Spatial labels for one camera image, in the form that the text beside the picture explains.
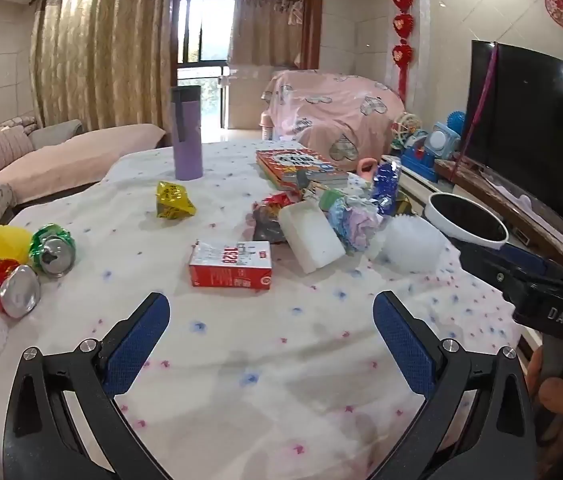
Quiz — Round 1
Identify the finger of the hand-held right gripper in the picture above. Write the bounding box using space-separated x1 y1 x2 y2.
501 243 563 283
459 242 555 311

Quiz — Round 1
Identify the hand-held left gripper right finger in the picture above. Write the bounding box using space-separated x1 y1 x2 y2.
372 290 537 480

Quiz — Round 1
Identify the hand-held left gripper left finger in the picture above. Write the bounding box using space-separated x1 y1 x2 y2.
2 292 172 480

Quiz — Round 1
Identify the white trash bin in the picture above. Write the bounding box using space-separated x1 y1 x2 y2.
426 192 511 250

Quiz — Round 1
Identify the red cardboard box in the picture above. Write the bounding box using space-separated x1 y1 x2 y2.
189 240 273 291

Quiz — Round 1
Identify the green drink can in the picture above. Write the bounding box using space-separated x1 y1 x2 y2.
29 223 77 279

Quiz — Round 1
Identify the blue purple crumpled wrapper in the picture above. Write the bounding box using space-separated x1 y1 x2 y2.
329 198 385 254

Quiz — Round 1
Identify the black television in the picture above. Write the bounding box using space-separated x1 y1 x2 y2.
461 40 563 263

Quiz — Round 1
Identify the white star print tablecloth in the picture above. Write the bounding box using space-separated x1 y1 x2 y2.
0 140 528 480

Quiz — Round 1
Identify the red drink can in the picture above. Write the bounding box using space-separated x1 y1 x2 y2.
0 258 42 319

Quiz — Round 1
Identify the blue toy machine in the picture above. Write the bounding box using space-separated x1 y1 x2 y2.
401 121 462 184

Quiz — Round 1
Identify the blue plastic packet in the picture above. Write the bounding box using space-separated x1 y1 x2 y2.
371 160 403 216

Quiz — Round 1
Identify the yellow crumpled wrapper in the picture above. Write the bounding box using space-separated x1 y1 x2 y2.
156 181 197 220

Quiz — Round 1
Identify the white foam block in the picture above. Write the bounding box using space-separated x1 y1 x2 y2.
278 199 347 275

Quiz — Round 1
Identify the blue spiky ball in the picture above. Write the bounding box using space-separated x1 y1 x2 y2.
445 109 467 136

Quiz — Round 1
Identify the pink stick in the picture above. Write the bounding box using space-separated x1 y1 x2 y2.
454 42 500 187

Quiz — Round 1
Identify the small green packet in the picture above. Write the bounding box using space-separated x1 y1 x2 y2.
316 187 345 212

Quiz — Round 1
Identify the colourful bead maze toy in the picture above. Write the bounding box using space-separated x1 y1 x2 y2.
390 112 420 150

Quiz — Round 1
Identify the dark grey foil wrapper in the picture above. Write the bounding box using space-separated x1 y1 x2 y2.
252 207 287 245

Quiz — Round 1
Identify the red shiny wrapper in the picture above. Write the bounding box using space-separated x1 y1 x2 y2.
256 192 303 212

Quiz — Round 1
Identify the pink covered sofa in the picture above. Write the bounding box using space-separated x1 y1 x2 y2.
0 119 168 256

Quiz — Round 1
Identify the purple thermos bottle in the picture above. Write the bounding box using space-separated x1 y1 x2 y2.
170 86 204 181

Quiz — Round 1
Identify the stack of books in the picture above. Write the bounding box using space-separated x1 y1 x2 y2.
256 149 350 192

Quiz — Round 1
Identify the pink covered furniture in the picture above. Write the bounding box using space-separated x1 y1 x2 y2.
260 70 406 171

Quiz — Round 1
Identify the red heart hanging decoration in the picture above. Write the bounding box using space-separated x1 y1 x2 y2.
390 0 415 102

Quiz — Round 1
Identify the wooden framed glass door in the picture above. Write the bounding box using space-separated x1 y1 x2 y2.
174 0 325 134

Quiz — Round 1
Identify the golden curtain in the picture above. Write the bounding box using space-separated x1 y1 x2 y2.
29 0 176 134

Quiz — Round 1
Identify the beige balcony curtain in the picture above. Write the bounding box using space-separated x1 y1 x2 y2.
232 0 307 69

